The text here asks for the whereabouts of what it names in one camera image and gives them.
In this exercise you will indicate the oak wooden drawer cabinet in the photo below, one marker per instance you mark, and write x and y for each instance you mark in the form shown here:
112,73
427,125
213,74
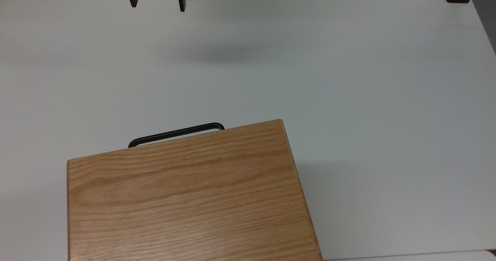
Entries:
186,199

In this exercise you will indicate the white side table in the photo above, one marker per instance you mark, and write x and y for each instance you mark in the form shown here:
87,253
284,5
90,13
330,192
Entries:
426,256

